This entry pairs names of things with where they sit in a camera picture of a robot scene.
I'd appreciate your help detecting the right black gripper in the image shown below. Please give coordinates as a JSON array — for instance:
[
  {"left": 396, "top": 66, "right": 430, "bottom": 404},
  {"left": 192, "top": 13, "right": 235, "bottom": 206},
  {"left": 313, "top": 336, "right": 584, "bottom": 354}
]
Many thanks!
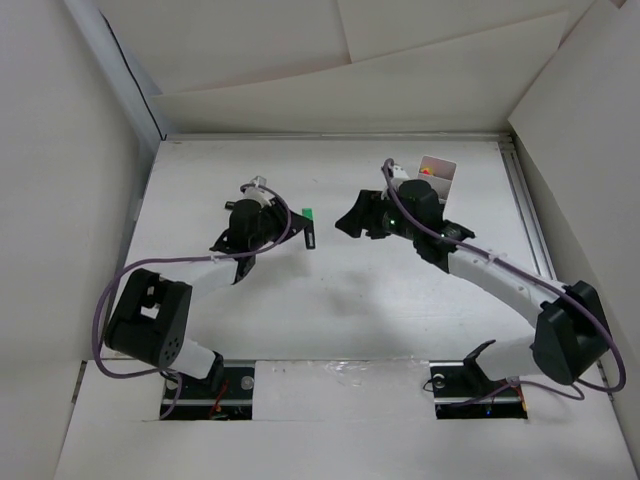
[{"left": 334, "top": 189, "right": 421, "bottom": 241}]

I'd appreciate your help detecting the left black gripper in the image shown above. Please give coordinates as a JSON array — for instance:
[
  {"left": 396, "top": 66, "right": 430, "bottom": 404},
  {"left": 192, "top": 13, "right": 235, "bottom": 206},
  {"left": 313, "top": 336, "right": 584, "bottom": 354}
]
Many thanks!
[{"left": 249, "top": 198, "right": 308, "bottom": 251}]

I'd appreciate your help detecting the green cap highlighter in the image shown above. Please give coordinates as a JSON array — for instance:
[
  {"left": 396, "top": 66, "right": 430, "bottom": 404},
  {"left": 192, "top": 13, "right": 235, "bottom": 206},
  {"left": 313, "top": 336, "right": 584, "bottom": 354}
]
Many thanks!
[{"left": 302, "top": 208, "right": 316, "bottom": 250}]

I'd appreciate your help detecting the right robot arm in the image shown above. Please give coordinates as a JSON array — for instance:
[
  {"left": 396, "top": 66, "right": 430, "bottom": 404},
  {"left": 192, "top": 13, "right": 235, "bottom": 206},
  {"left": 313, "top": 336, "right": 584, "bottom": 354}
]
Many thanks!
[{"left": 335, "top": 179, "right": 613, "bottom": 394}]

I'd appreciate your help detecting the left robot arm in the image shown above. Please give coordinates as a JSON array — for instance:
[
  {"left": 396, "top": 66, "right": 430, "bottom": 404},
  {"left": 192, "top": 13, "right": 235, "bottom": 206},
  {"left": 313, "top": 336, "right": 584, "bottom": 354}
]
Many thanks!
[{"left": 104, "top": 198, "right": 315, "bottom": 397}]

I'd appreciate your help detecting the white divided container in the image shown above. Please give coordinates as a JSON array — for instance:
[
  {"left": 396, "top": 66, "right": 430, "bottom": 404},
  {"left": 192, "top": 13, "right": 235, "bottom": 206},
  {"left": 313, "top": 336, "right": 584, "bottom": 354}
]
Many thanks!
[{"left": 418, "top": 156, "right": 457, "bottom": 206}]

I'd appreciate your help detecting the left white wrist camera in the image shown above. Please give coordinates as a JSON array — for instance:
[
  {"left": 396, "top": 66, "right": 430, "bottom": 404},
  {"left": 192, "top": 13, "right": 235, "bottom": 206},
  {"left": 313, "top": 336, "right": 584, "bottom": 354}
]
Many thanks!
[{"left": 240, "top": 176, "right": 274, "bottom": 207}]

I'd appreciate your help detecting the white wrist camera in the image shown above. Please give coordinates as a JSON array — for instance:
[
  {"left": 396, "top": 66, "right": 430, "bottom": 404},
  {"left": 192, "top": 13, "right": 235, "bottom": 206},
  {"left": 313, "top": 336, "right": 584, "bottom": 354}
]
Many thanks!
[
  {"left": 387, "top": 162, "right": 411, "bottom": 183},
  {"left": 240, "top": 176, "right": 274, "bottom": 207}
]

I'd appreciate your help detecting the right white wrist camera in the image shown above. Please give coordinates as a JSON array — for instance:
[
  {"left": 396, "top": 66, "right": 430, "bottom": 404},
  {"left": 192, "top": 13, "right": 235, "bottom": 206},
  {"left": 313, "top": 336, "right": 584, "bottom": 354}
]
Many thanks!
[{"left": 387, "top": 162, "right": 411, "bottom": 183}]

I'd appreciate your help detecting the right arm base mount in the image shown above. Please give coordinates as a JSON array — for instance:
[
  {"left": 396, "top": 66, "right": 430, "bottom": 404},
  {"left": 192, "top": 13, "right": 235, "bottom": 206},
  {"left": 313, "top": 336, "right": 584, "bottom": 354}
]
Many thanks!
[{"left": 422, "top": 340, "right": 528, "bottom": 420}]

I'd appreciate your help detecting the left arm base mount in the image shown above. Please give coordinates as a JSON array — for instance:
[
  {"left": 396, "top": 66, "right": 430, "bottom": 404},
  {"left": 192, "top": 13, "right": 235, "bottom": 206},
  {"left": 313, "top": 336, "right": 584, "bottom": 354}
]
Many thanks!
[{"left": 159, "top": 360, "right": 256, "bottom": 421}]

